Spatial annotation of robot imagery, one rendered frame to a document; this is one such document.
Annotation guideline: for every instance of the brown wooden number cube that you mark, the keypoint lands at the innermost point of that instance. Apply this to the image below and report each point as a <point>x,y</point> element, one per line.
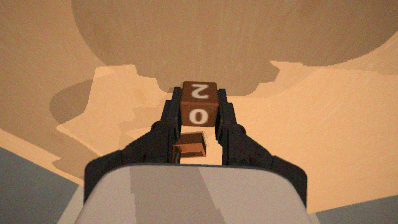
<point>176,155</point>
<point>199,104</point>

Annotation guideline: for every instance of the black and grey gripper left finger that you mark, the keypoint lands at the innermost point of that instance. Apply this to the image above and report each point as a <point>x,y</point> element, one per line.
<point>152,147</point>

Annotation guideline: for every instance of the brown shallow tray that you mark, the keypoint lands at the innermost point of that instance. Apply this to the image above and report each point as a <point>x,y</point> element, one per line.
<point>191,145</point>

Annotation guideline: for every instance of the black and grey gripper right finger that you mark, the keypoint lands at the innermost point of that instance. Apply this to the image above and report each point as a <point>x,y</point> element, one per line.
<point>238,149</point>

